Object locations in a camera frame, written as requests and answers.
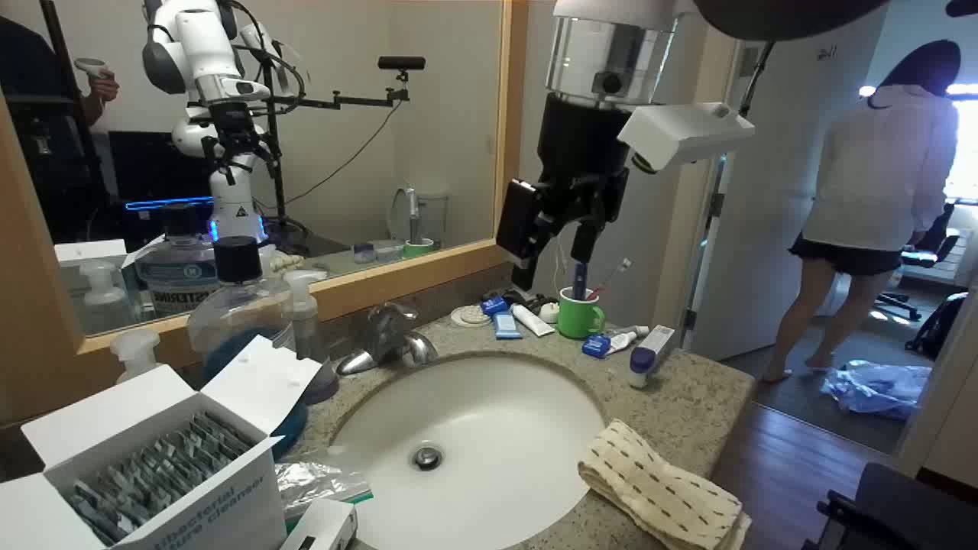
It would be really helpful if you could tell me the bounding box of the small blue and white tube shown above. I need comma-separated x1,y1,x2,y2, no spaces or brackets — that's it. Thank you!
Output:
579,325,644,361

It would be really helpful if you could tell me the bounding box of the dark blue bowl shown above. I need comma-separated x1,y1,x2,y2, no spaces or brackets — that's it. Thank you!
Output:
269,361,344,460

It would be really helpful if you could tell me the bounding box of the flat blue packet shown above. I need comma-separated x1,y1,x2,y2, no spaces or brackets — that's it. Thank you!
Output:
489,309,525,344

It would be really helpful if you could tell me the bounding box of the black chair frame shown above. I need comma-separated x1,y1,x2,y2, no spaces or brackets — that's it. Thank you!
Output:
803,461,978,550

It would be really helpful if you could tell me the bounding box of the translucent white bottle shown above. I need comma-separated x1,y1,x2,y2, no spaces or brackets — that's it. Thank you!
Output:
107,327,166,381

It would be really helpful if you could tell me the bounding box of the green mug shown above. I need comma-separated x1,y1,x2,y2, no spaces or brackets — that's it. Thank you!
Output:
552,285,609,344

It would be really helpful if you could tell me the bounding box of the white door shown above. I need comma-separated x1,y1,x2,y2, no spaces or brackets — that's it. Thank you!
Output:
691,11,888,361

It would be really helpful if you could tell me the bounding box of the open white cardboard box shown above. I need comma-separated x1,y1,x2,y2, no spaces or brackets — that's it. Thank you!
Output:
0,335,322,550

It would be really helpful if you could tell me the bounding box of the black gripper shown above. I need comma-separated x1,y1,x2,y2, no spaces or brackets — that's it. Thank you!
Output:
496,93,632,295

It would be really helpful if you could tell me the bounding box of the clear plastic wrapper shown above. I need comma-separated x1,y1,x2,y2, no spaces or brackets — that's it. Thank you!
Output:
273,460,374,523

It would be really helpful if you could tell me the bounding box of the crumpled blue cloth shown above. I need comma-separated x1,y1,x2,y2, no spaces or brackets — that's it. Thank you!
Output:
818,357,935,423

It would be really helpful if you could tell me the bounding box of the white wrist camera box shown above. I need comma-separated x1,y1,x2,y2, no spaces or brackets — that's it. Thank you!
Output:
615,98,759,177

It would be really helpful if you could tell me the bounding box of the black bag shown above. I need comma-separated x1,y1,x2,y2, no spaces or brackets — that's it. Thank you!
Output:
900,289,971,361

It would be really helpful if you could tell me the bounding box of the white tube with blue cap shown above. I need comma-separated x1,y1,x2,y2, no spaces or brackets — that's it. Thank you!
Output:
625,322,679,392

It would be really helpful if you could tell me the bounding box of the small clear pump bottle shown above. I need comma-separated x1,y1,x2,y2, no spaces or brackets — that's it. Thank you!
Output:
281,270,331,361

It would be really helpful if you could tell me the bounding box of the chrome faucet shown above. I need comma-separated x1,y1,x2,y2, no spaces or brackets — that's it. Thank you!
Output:
332,299,441,380

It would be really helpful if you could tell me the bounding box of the white oval sink basin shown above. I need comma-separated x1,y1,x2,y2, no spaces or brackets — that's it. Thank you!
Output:
328,348,609,550

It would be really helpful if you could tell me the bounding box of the black office chair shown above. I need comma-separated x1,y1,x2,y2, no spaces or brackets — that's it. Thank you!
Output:
897,203,964,276

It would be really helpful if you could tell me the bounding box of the wood framed wall mirror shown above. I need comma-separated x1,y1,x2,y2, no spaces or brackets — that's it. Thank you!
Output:
0,0,531,361

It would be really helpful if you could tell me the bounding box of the white toothpaste tube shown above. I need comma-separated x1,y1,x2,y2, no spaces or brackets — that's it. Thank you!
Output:
508,299,560,340

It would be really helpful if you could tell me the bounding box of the person in white shirt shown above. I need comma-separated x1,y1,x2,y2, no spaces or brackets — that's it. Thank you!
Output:
759,36,964,390

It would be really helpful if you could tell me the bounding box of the small white box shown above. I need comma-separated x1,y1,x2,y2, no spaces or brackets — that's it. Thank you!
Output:
279,496,360,550

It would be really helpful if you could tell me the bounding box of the cream towel with brown dashes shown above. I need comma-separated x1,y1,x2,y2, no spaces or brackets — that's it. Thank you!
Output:
574,420,754,550

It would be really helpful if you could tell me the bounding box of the round white soap dish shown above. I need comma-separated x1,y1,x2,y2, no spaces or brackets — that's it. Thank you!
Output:
450,302,491,331

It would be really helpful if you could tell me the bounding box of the mouthwash bottle with black cap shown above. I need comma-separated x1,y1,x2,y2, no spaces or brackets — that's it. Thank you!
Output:
183,237,298,380

